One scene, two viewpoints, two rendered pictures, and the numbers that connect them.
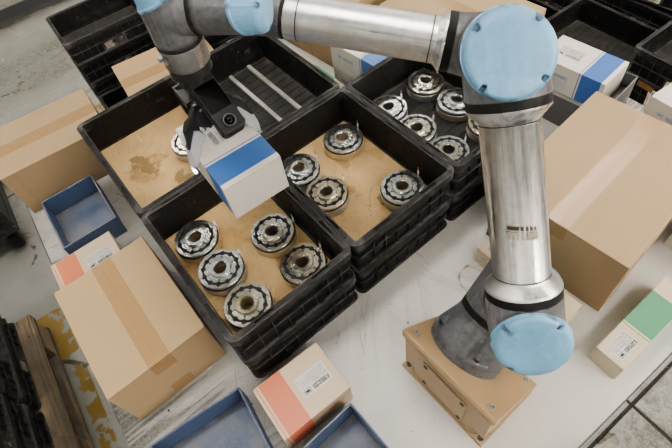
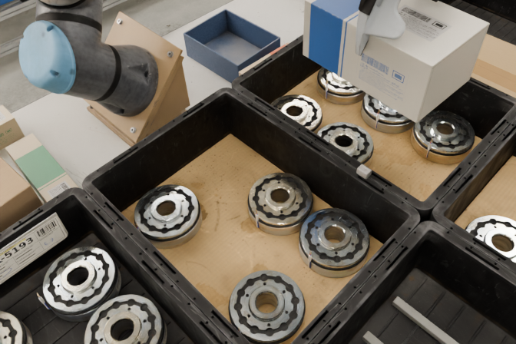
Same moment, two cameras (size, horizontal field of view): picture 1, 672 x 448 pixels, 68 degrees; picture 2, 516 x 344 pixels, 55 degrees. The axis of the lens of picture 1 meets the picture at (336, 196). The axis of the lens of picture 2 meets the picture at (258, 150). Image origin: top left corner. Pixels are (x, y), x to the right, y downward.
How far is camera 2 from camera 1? 123 cm
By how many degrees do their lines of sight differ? 79
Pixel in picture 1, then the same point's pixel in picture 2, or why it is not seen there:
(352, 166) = (248, 268)
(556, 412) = (72, 100)
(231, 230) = (407, 161)
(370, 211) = (217, 194)
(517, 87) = not seen: outside the picture
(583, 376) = (37, 123)
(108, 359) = not seen: hidden behind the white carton
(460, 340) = (131, 47)
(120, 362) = not seen: hidden behind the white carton
